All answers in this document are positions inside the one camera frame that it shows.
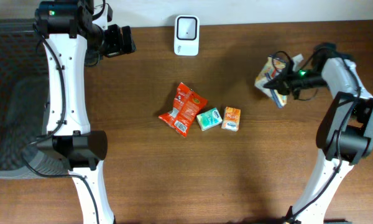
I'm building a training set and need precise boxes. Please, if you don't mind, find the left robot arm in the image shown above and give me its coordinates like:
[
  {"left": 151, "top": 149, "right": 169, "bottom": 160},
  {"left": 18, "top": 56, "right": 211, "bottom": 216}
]
[{"left": 33, "top": 0, "right": 136, "bottom": 223}]

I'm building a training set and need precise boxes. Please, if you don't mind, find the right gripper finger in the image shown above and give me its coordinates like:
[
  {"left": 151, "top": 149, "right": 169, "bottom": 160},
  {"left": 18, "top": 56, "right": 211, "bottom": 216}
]
[
  {"left": 272, "top": 51, "right": 294, "bottom": 75},
  {"left": 264, "top": 78, "right": 289, "bottom": 95}
]

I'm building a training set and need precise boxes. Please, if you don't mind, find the teal tissue pack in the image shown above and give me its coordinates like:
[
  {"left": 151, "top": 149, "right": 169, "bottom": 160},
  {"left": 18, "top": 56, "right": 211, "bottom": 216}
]
[{"left": 196, "top": 108, "right": 223, "bottom": 131}]

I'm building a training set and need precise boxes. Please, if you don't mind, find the orange tissue pack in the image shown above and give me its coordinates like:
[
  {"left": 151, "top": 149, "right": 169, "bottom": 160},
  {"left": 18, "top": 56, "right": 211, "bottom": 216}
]
[{"left": 221, "top": 106, "right": 241, "bottom": 131}]

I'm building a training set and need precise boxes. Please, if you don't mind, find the red candy bag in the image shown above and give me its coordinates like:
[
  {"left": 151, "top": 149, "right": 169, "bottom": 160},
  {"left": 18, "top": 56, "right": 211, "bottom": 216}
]
[{"left": 159, "top": 82, "right": 208, "bottom": 137}]

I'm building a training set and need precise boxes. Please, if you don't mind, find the yellow snack bag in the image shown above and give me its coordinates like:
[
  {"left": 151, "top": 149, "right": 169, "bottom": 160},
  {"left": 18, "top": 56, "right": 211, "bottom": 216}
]
[{"left": 254, "top": 55, "right": 287, "bottom": 108}]

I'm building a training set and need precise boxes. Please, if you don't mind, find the grey plastic mesh basket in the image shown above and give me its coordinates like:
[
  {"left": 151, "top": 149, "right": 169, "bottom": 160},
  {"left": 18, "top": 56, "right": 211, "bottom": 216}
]
[{"left": 0, "top": 19, "right": 67, "bottom": 179}]

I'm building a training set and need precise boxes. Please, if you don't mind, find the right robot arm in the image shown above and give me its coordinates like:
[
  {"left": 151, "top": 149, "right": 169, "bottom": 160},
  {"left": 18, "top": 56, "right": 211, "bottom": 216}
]
[{"left": 263, "top": 42, "right": 373, "bottom": 223}]

